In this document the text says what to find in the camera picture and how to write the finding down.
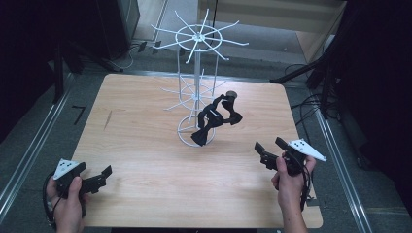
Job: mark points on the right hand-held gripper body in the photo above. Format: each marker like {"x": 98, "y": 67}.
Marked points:
{"x": 302, "y": 149}

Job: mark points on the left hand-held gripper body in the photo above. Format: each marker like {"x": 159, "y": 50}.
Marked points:
{"x": 64, "y": 168}

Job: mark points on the black bow tie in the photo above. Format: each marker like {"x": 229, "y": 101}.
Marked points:
{"x": 207, "y": 124}
{"x": 230, "y": 111}

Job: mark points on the person's right hand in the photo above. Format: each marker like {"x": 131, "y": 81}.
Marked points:
{"x": 290, "y": 187}

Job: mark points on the person's left hand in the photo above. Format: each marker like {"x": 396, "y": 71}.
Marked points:
{"x": 68, "y": 212}

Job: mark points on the round black table grommet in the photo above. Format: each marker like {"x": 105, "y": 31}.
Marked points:
{"x": 232, "y": 93}

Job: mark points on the black metal stand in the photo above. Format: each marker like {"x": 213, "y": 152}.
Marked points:
{"x": 325, "y": 74}

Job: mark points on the black tripod stand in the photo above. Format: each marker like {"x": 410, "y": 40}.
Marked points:
{"x": 59, "y": 71}

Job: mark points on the beige wooden board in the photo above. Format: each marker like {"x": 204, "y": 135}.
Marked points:
{"x": 278, "y": 16}

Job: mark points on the dark cabinet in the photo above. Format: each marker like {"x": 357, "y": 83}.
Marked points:
{"x": 121, "y": 26}

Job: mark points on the metal floor rail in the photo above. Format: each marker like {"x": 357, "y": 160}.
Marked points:
{"x": 343, "y": 174}
{"x": 35, "y": 142}

